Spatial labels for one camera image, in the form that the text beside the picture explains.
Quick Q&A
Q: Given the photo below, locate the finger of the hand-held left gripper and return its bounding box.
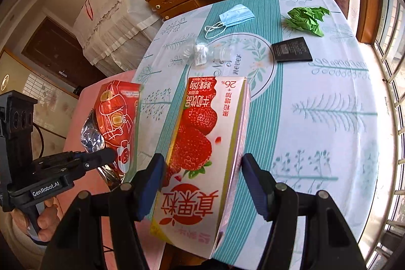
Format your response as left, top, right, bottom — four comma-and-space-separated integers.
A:
74, 148, 116, 170

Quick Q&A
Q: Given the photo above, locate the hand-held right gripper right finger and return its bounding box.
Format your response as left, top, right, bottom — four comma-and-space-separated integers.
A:
242, 153, 366, 270

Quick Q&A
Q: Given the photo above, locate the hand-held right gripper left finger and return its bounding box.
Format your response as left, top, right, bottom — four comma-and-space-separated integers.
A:
41, 154, 167, 270

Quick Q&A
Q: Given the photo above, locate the red snack packet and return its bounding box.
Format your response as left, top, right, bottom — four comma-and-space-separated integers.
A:
82, 80, 143, 185

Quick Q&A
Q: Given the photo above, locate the pink strawberry milk carton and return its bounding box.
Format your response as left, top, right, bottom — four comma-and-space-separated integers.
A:
149, 76, 251, 259

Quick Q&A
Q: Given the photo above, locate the person's left hand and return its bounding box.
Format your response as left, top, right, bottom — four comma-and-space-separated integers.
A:
6, 197, 64, 245

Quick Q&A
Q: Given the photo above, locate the dark wooden door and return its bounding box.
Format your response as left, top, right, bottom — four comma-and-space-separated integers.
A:
22, 16, 106, 89

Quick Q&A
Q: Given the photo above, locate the lace-covered furniture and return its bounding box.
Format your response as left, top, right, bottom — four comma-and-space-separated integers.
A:
73, 0, 165, 76

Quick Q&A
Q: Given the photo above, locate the clear plastic bottle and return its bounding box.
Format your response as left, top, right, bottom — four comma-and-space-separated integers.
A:
182, 39, 235, 68

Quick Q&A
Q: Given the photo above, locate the black booklet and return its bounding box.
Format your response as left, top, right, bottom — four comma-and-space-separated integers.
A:
271, 37, 314, 63

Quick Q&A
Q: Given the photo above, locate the blue face mask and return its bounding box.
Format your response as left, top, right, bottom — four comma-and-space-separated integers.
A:
204, 4, 255, 39

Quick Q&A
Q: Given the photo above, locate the crumpled green paper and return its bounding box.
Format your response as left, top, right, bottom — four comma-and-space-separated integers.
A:
281, 6, 330, 37

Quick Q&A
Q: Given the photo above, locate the metal window railing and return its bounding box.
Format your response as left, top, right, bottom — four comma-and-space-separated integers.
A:
370, 0, 405, 258

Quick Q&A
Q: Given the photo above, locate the black cable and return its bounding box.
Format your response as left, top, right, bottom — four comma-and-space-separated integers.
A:
32, 122, 68, 140

